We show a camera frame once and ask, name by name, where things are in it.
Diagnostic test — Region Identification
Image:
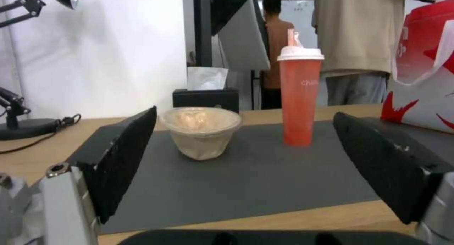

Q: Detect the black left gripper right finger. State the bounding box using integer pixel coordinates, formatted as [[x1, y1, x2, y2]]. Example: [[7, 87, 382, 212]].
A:
[[332, 112, 454, 245]]

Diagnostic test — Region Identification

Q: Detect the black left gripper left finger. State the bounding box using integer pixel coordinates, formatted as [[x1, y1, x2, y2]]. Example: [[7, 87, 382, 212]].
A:
[[0, 105, 158, 245]]

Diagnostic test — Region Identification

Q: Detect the red and white takeout bag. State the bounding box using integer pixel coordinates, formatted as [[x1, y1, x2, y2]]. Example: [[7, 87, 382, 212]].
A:
[[381, 0, 454, 135]]

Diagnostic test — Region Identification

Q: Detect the beige paper bowl with lid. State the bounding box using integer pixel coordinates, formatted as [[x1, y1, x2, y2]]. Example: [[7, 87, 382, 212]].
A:
[[158, 107, 243, 160]]

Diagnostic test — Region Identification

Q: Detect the red drink cup white lid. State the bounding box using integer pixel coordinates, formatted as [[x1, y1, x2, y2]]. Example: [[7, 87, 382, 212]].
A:
[[277, 46, 325, 146]]

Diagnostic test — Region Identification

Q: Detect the black tissue box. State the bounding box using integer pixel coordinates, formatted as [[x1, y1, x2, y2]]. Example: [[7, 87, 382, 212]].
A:
[[172, 87, 240, 115]]

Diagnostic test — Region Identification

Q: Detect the black desk lamp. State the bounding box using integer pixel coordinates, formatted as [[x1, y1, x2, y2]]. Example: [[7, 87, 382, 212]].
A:
[[0, 0, 79, 141]]

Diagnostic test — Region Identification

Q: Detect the person in beige top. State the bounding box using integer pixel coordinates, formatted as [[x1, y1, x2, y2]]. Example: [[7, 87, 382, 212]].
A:
[[311, 0, 406, 106]]

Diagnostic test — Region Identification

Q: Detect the white tissue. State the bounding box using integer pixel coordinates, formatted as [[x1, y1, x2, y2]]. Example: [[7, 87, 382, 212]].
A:
[[187, 67, 229, 90]]

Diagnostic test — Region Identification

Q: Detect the dark grey table mat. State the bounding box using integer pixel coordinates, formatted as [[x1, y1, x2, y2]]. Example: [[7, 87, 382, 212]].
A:
[[64, 118, 412, 235]]

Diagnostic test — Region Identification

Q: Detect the person in orange top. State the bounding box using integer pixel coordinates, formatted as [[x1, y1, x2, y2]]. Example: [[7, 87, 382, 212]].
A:
[[260, 0, 295, 110]]

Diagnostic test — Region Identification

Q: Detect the pink drinking straw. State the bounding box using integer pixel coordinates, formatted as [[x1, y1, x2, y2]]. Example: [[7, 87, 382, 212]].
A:
[[287, 29, 304, 48]]

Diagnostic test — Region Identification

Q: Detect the grey tilted monitor panel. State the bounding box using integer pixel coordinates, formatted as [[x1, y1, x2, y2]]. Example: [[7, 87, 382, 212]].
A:
[[211, 0, 272, 71]]

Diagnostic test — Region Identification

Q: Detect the black lamp cable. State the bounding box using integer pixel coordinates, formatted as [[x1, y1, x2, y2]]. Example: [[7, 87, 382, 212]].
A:
[[0, 114, 82, 154]]

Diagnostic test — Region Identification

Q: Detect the black upright stand post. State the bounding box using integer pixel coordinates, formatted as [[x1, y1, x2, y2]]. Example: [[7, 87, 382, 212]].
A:
[[192, 0, 214, 68]]

